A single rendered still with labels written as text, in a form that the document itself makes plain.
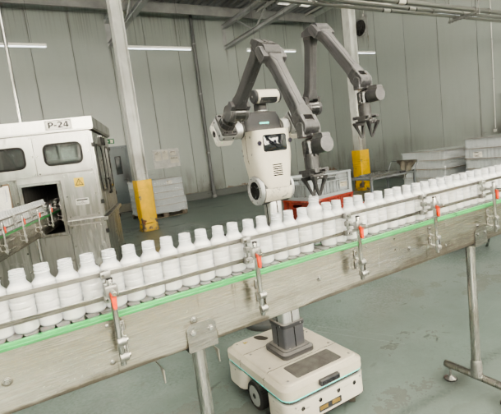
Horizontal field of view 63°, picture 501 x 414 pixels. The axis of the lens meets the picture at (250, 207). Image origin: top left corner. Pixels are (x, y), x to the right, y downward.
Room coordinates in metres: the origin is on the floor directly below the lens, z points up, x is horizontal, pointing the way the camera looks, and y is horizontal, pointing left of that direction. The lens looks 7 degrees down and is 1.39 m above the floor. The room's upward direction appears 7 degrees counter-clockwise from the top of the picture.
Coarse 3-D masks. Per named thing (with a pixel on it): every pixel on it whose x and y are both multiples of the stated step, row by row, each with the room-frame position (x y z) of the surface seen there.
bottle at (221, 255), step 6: (216, 228) 1.30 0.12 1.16; (222, 228) 1.31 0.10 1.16; (216, 234) 1.30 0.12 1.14; (222, 234) 1.31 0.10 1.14; (210, 240) 1.31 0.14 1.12; (216, 240) 1.30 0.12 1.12; (222, 240) 1.30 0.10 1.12; (228, 246) 1.32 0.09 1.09; (216, 252) 1.29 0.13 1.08; (222, 252) 1.29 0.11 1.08; (228, 252) 1.31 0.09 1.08; (216, 258) 1.30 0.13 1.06; (222, 258) 1.29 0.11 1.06; (228, 258) 1.31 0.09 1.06; (216, 264) 1.30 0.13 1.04; (216, 270) 1.30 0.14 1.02; (222, 270) 1.29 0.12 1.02; (228, 270) 1.30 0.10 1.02; (216, 276) 1.31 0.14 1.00; (222, 276) 1.29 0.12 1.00
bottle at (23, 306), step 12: (12, 276) 1.01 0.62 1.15; (24, 276) 1.03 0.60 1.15; (12, 288) 1.01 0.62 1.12; (24, 288) 1.01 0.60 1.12; (12, 300) 1.00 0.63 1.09; (24, 300) 1.01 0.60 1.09; (12, 312) 1.01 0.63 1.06; (24, 312) 1.01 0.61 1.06; (36, 312) 1.04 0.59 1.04; (24, 324) 1.01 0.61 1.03; (36, 324) 1.03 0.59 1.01
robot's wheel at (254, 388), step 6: (252, 384) 2.09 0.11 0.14; (258, 384) 2.06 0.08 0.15; (252, 390) 2.09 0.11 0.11; (258, 390) 2.04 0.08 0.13; (264, 390) 2.04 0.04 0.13; (252, 396) 2.10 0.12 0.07; (258, 396) 2.04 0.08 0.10; (264, 396) 2.03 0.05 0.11; (252, 402) 2.11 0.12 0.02; (258, 402) 2.05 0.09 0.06; (264, 402) 2.02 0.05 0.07; (258, 408) 2.06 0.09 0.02; (264, 408) 2.04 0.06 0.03
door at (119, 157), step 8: (112, 152) 12.85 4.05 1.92; (120, 152) 12.97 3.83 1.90; (112, 160) 12.83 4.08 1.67; (120, 160) 12.95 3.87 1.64; (128, 160) 13.06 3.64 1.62; (120, 168) 12.93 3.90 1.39; (128, 168) 13.05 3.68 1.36; (120, 176) 12.91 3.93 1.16; (128, 176) 13.04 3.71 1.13; (120, 184) 12.89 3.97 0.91; (120, 192) 12.87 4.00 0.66; (128, 192) 12.99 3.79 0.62; (120, 200) 12.85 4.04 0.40; (128, 200) 12.97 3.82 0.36; (120, 208) 12.83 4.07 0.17; (128, 208) 12.95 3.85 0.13
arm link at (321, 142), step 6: (300, 126) 1.49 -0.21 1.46; (300, 132) 1.49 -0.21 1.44; (318, 132) 1.52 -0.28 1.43; (324, 132) 1.43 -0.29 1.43; (300, 138) 1.51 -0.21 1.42; (312, 138) 1.47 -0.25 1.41; (318, 138) 1.44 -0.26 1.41; (324, 138) 1.42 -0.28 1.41; (330, 138) 1.43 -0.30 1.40; (312, 144) 1.45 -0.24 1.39; (318, 144) 1.42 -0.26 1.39; (324, 144) 1.42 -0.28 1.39; (330, 144) 1.43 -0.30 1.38; (312, 150) 1.46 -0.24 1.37; (318, 150) 1.44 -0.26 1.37; (324, 150) 1.42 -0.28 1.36
